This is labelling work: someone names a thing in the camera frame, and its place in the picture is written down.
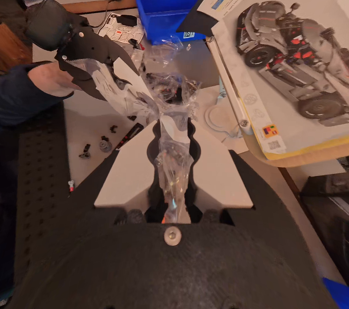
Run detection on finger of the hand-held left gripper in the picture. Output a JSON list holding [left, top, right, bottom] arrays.
[[91, 64, 132, 114], [113, 57, 154, 100]]

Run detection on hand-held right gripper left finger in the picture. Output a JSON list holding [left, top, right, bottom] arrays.
[[94, 120, 167, 223]]

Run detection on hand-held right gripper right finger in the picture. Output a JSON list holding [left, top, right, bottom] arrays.
[[187, 118, 254, 224]]

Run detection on clear bag of lego pieces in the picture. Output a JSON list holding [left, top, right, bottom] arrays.
[[68, 58, 197, 223]]

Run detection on person's left forearm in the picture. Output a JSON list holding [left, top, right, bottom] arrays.
[[0, 61, 74, 127]]

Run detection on grey lego gear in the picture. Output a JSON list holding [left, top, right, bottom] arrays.
[[99, 136, 113, 153]]

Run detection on scattered loose lego pieces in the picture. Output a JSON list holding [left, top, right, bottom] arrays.
[[68, 114, 137, 193]]

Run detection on lego set box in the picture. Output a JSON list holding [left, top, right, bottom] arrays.
[[300, 173, 349, 274]]

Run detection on lego instruction booklet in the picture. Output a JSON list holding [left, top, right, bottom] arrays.
[[176, 0, 349, 161]]

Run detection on person's left hand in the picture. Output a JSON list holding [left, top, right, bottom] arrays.
[[28, 62, 83, 97]]

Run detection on printed paper leaflets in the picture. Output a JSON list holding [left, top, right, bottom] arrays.
[[98, 12, 145, 44]]

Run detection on small bag of black parts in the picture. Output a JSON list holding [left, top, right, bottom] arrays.
[[145, 72, 203, 107]]

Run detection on small black box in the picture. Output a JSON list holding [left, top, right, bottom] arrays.
[[116, 15, 138, 28]]

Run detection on crumpled empty clear bag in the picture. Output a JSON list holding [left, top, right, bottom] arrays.
[[145, 37, 184, 67]]

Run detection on white book stand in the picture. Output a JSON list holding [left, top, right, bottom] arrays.
[[203, 37, 349, 168]]

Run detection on black perforated mat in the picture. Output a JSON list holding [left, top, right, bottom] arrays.
[[0, 102, 72, 301]]

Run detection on blue bin holding plastic bags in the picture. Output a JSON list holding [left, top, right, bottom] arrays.
[[322, 276, 349, 309]]

